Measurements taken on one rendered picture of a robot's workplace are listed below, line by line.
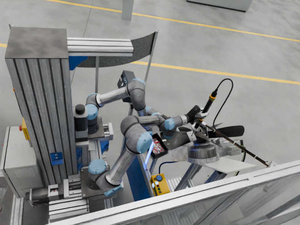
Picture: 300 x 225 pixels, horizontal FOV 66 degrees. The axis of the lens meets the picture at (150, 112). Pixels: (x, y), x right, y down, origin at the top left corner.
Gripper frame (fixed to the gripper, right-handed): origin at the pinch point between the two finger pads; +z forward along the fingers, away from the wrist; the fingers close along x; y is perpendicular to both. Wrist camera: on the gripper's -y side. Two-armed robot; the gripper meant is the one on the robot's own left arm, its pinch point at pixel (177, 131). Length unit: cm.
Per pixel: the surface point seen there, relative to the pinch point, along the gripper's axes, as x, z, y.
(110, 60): 43, -147, 93
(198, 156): 6.1, 25.3, -4.5
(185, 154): 15.3, 15.2, -1.9
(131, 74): -8, -70, 23
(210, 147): -1.1, 29.5, 4.8
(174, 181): 107, 18, 36
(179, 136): -0.4, 3.8, -4.3
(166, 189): 15.3, 18.7, -42.4
